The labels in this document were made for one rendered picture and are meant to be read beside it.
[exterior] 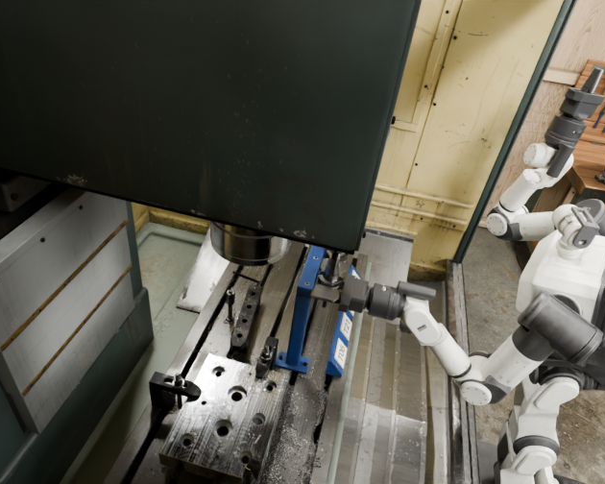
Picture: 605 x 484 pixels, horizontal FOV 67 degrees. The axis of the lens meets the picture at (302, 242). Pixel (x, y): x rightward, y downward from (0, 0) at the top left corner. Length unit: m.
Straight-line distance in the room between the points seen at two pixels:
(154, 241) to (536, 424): 1.76
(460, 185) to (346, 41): 1.40
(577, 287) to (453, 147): 0.80
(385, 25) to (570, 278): 0.87
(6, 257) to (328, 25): 0.72
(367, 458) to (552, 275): 0.72
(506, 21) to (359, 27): 1.19
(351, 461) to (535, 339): 0.62
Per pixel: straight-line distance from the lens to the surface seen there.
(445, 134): 1.82
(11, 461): 1.37
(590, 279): 1.27
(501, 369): 1.26
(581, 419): 2.96
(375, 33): 0.56
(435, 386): 1.78
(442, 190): 1.92
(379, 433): 1.51
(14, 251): 1.02
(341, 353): 1.41
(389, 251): 2.01
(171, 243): 2.31
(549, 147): 1.52
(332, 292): 1.17
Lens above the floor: 2.02
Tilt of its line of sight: 38 degrees down
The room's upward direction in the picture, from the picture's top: 9 degrees clockwise
